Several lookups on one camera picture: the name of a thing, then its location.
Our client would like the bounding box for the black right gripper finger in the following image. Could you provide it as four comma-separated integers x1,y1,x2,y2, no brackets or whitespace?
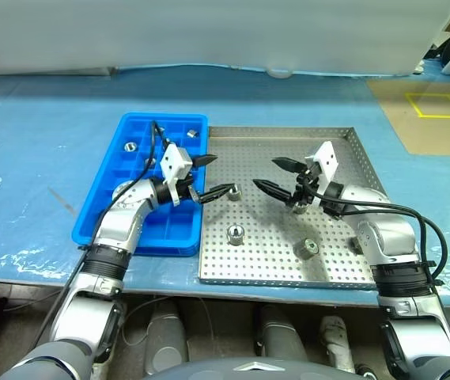
251,178,295,207
271,157,309,173

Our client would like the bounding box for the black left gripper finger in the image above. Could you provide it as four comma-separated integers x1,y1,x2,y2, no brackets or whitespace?
199,182,237,205
192,153,219,168

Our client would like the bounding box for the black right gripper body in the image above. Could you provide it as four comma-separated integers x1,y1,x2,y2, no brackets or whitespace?
290,161,323,208

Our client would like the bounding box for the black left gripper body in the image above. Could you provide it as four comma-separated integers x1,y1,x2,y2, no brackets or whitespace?
176,158,204,205

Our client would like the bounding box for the blue compartment tray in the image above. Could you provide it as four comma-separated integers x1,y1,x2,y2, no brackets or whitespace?
69,112,210,258

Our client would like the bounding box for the perforated metal tray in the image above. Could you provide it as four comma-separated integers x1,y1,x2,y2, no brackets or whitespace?
198,125,391,292

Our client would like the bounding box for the small white round object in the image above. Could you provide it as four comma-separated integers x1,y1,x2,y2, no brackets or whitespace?
266,67,295,80

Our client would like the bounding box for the brown cardboard sheet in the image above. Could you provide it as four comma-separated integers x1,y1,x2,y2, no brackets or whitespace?
366,77,450,157

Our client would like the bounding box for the grey rounded shape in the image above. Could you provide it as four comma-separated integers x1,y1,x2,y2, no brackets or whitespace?
255,304,309,363
144,302,191,375

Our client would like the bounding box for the white shoe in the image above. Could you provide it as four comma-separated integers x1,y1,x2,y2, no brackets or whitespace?
319,315,357,374

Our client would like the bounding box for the grey robot torso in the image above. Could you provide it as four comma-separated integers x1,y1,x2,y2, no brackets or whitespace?
141,358,353,380

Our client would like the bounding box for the black rounded object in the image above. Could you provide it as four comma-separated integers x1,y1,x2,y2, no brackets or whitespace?
354,363,376,380

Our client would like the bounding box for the black background object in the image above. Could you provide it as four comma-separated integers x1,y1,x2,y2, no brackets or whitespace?
425,23,450,69

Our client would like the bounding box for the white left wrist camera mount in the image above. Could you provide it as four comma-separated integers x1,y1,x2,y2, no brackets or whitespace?
159,142,193,207

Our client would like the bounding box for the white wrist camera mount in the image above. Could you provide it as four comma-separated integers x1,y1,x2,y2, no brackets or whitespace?
303,140,338,207
159,142,193,207

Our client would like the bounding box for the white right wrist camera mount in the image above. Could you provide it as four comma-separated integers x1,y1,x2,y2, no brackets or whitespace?
303,140,338,207

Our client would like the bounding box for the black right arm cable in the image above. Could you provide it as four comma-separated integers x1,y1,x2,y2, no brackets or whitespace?
299,168,448,287

